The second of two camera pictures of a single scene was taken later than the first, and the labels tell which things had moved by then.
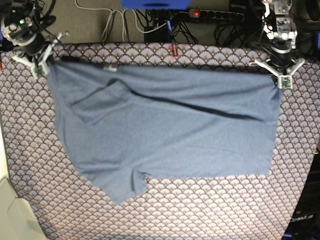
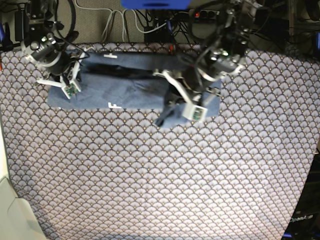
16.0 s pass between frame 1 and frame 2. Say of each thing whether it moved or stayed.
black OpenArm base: stayed
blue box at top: stayed
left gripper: moved
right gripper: moved
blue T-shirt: moved
